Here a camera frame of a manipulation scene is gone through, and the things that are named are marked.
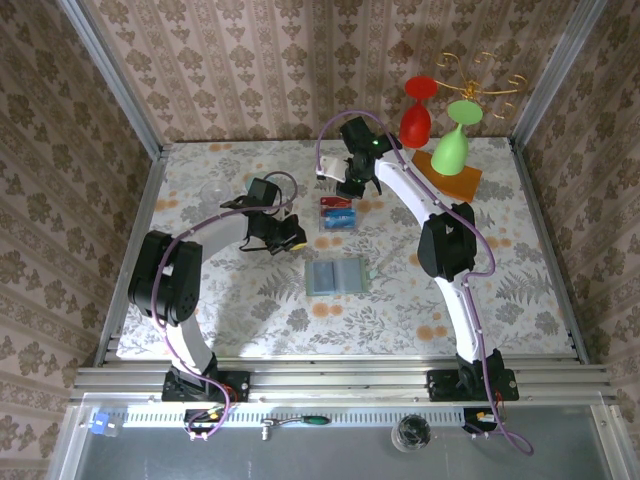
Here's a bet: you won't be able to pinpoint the white slotted cable duct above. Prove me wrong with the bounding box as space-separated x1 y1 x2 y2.
122 403 466 429

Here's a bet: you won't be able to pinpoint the orange wooden rack base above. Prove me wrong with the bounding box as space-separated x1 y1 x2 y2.
411 149 484 204

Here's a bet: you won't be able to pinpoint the black connector with wires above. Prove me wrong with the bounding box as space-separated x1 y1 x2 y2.
183 407 227 437
462 407 502 435

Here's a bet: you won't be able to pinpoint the blue credit card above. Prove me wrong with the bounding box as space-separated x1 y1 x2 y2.
321 208 358 231

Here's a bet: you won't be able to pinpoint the clear plastic cup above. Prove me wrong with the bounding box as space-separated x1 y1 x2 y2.
199 178 234 207

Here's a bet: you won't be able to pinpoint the green card holder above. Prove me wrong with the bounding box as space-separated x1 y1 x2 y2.
304 256 375 298

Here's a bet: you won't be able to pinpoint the aluminium side rail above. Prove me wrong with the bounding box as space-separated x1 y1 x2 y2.
92 144 169 369
508 139 591 365

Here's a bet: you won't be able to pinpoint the red and blue packets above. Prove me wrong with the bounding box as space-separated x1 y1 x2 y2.
317 195 359 233

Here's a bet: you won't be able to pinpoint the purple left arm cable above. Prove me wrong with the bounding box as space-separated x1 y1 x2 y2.
153 170 300 442

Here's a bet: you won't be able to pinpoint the floral table cover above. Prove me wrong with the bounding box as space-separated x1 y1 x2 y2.
115 138 576 360

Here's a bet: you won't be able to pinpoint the green handled ratchet tool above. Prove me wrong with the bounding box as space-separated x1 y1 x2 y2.
259 413 332 441

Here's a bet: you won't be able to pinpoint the green plastic goblet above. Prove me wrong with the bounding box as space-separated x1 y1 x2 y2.
430 98 485 177

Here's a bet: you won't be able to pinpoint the aluminium frame post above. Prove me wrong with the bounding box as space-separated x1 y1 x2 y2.
509 0 609 152
55 0 167 160

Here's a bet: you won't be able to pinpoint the aluminium front rail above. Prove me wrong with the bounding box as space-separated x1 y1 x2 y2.
69 355 620 407

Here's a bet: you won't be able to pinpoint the gold wire glass rack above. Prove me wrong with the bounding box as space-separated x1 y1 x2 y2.
433 49 529 121

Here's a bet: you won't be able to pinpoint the red plastic goblet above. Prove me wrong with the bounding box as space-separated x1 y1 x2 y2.
398 74 439 150

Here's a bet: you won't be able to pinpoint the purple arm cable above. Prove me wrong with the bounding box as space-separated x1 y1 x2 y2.
316 110 535 456
153 170 300 442

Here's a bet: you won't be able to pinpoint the round clear glass jar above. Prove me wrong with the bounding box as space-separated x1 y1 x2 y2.
390 413 433 454

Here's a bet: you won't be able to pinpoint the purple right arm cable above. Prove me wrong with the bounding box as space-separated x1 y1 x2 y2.
316 110 535 456

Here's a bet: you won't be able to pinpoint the small blue and clear plug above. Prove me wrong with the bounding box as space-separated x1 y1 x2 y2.
79 412 124 439

